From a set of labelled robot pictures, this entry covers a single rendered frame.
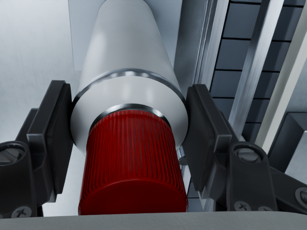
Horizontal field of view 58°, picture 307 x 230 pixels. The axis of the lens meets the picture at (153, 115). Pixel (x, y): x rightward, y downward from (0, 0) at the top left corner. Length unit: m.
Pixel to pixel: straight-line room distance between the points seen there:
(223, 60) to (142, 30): 0.19
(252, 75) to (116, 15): 0.13
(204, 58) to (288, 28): 0.10
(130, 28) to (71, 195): 0.42
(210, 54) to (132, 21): 0.18
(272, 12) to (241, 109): 0.09
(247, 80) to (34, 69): 0.27
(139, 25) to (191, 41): 0.21
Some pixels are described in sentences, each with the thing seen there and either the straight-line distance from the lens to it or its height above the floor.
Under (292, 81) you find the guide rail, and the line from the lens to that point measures 0.35.
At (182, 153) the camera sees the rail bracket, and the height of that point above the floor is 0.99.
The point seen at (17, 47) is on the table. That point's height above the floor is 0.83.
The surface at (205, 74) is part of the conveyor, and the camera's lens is 0.34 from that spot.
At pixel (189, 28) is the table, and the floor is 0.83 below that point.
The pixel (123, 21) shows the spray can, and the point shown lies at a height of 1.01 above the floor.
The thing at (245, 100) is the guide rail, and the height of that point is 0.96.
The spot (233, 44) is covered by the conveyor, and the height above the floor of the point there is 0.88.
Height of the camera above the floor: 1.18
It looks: 56 degrees down
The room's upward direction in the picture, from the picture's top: 170 degrees clockwise
